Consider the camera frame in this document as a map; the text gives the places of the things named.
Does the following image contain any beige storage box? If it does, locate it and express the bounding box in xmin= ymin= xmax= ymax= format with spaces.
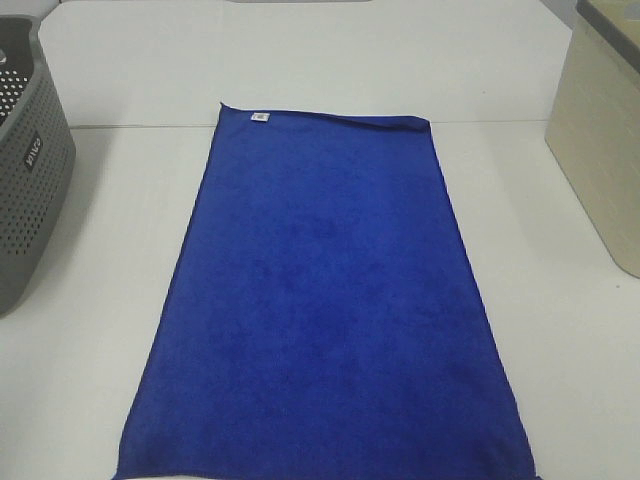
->
xmin=545 ymin=1 xmax=639 ymax=276

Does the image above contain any grey perforated plastic basket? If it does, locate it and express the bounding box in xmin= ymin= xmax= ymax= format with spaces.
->
xmin=1 ymin=15 xmax=76 ymax=315

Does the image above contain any blue microfibre towel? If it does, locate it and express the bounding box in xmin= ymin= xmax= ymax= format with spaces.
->
xmin=115 ymin=105 xmax=537 ymax=479

